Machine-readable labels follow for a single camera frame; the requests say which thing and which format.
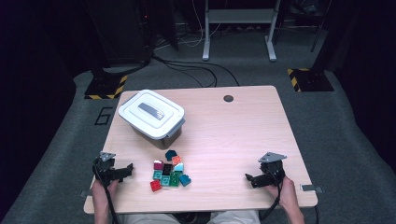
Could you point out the teal building block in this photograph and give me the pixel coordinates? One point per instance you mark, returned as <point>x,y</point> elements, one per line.
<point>165,180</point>
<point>157,174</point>

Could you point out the black cabinet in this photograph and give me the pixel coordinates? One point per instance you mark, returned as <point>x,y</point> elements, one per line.
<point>121,31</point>

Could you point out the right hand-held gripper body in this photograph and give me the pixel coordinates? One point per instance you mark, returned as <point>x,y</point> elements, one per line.
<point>272,171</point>

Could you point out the white box lid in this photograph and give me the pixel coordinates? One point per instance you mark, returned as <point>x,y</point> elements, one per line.
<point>137,112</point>

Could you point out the light blue building block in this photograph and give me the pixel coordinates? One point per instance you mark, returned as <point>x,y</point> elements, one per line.
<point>178,167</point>

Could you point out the orange building block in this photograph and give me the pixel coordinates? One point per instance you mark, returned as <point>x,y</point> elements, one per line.
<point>176,160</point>

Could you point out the transparent brown storage box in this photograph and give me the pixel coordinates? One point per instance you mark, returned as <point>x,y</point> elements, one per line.
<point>162,141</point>

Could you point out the green building block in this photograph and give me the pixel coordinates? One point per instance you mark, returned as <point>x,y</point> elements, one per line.
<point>174,179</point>

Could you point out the person's left hand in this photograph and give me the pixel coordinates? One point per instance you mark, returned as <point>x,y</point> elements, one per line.
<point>101,193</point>

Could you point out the black building block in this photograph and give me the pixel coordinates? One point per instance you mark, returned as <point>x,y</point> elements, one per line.
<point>167,169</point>

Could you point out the white metal desk frame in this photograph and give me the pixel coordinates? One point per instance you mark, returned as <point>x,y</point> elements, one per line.
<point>239,15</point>

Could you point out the dark curtain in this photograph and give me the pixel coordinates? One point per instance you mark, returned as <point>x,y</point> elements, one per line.
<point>373,77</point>
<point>31,93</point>

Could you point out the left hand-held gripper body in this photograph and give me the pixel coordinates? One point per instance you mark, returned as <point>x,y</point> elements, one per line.
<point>106,168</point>

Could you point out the grey metal bracket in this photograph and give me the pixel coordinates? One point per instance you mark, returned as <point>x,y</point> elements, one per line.
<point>85,193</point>
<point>311,188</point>

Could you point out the black striped stand base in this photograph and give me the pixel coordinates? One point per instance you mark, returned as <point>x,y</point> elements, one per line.
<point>102,87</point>
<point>311,81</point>

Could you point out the red building block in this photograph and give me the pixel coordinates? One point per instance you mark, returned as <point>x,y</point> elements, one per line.
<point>155,185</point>

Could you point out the person's right hand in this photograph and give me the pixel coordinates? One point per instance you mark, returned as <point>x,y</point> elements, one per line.
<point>286,193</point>

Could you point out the magenta building block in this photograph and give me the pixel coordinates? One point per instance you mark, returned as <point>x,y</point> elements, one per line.
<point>158,165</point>

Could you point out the black metal pole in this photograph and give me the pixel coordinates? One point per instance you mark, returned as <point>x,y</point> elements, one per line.
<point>320,26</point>

